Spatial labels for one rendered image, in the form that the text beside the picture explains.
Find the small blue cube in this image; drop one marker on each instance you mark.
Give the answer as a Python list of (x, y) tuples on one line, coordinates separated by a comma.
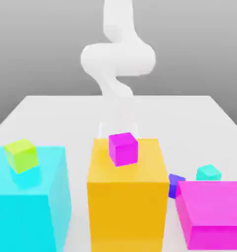
[(173, 186)]

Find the large orange box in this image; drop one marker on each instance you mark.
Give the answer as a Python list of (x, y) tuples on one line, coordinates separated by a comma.
[(128, 206)]

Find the large magenta box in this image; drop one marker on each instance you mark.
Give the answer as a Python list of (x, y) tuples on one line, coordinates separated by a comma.
[(212, 208)]

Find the large cyan box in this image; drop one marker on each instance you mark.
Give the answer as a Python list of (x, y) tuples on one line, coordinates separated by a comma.
[(21, 212)]

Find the small magenta cube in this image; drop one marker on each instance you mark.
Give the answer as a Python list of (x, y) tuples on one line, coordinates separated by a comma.
[(123, 150)]

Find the small turquoise cube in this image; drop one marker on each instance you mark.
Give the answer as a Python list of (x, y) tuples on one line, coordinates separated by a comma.
[(208, 173)]

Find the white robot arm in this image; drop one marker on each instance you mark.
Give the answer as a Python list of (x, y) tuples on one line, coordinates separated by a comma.
[(118, 59)]

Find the small lime green cube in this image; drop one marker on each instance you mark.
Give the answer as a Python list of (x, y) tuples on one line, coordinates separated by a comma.
[(21, 157)]

